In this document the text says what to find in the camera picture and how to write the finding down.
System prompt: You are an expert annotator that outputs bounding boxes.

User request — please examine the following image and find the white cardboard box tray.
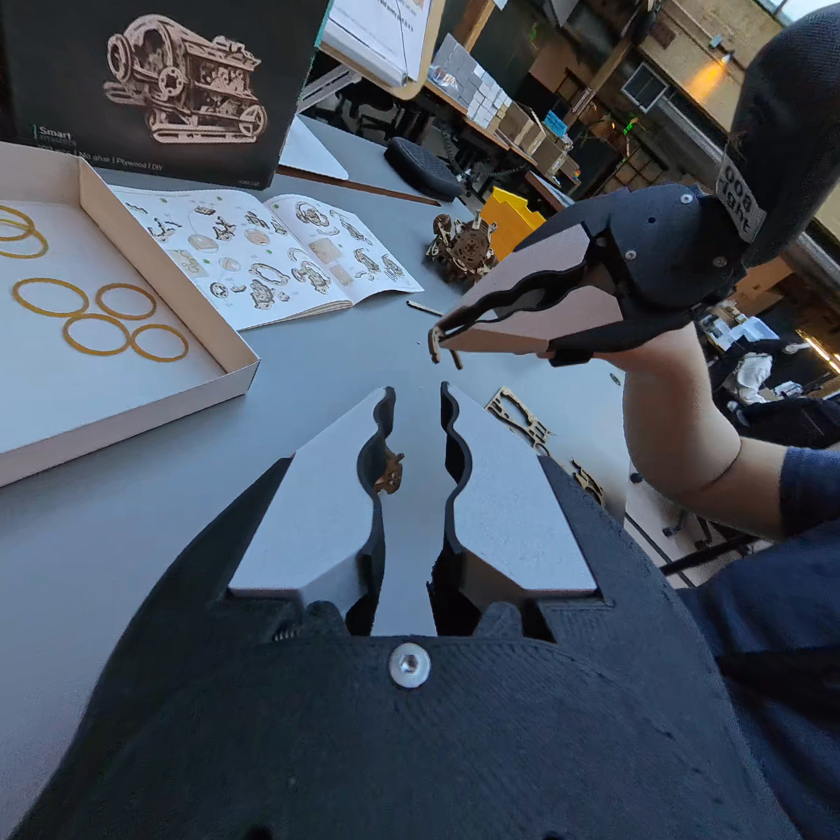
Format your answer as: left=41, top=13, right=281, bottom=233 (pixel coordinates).
left=0, top=140, right=261, bottom=488

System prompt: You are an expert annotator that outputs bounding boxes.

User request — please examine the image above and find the white paper sheet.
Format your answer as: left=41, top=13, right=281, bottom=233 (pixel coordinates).
left=279, top=115, right=350, bottom=182

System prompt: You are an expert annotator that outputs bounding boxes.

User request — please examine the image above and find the white paper pad board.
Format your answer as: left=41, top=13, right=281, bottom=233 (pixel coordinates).
left=319, top=0, right=447, bottom=101

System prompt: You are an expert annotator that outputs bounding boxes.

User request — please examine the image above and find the wall window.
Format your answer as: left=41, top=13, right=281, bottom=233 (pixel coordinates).
left=620, top=62, right=670, bottom=109

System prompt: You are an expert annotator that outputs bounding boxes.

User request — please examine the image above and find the black model kit box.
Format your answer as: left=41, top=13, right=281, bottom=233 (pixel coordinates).
left=0, top=0, right=332, bottom=191

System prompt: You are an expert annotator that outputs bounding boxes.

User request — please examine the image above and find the laser-cut wooden parts sheet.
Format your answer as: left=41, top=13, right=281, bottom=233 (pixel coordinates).
left=486, top=386, right=608, bottom=509

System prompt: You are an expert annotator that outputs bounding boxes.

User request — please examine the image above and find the curved wooden model part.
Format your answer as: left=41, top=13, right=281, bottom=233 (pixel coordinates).
left=428, top=325, right=466, bottom=370

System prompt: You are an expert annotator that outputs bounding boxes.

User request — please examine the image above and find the white cloth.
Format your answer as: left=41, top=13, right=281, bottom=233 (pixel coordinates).
left=731, top=351, right=775, bottom=401

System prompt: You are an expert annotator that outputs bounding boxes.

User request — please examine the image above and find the white instruction booklet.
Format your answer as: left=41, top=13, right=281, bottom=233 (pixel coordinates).
left=108, top=185, right=425, bottom=332

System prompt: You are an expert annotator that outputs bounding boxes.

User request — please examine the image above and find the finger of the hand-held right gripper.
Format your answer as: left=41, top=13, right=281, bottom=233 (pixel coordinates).
left=438, top=283, right=624, bottom=358
left=436, top=225, right=593, bottom=332

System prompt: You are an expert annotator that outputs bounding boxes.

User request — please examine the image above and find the person's dark blue clothing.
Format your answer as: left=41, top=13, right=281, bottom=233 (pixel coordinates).
left=656, top=446, right=840, bottom=840

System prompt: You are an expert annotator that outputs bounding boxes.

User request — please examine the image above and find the black cushion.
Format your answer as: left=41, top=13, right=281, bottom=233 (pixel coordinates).
left=384, top=136, right=466, bottom=203

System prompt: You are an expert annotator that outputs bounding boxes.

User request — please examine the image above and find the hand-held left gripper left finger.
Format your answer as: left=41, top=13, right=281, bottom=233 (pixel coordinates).
left=228, top=386, right=398, bottom=621

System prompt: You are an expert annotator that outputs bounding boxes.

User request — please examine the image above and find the brown wooden strip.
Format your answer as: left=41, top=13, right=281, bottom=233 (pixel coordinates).
left=276, top=164, right=442, bottom=207

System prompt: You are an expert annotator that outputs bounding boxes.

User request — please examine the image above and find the small wooden model subassembly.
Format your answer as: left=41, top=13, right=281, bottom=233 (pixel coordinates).
left=374, top=445, right=406, bottom=496

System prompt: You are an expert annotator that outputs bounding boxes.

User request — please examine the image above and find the stack of white boxes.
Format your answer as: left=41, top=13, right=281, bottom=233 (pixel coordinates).
left=430, top=33, right=513, bottom=129

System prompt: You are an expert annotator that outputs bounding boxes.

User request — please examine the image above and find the person's right forearm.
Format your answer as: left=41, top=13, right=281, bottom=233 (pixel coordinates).
left=620, top=322, right=788, bottom=536

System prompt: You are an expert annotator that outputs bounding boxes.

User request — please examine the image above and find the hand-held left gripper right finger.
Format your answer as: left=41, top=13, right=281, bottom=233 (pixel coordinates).
left=430, top=382, right=601, bottom=634

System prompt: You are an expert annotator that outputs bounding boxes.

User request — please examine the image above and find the yellow plastic bin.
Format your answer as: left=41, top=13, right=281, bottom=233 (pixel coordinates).
left=481, top=187, right=547, bottom=262

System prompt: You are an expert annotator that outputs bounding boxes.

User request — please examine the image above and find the group of yellow rubber bands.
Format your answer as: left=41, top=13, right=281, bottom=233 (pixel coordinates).
left=0, top=203, right=191, bottom=364

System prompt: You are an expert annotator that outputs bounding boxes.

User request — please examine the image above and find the cardboard box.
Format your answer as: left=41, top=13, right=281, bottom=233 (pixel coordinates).
left=499, top=101, right=572, bottom=178

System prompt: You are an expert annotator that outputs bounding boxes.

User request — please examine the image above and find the large wooden gear model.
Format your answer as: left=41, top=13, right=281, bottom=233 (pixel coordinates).
left=425, top=213, right=500, bottom=286

